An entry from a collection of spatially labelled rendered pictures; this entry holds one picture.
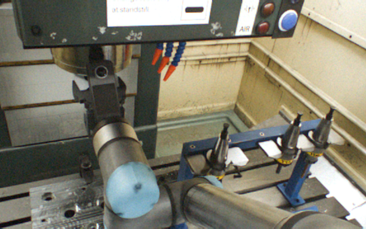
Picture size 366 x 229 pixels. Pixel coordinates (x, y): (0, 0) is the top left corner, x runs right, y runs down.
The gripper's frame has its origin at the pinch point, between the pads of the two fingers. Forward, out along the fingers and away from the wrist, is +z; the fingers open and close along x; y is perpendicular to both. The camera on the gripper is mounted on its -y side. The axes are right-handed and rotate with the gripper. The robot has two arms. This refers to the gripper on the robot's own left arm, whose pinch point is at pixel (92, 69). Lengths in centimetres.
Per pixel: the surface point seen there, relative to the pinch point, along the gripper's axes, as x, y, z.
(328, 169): 98, 58, 1
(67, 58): -5.5, -6.8, -6.7
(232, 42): 88, 37, 79
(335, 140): 66, 20, -16
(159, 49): 13.4, -6.0, -3.6
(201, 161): 23.6, 20.5, -13.8
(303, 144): 55, 20, -15
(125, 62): 5.3, -5.2, -6.7
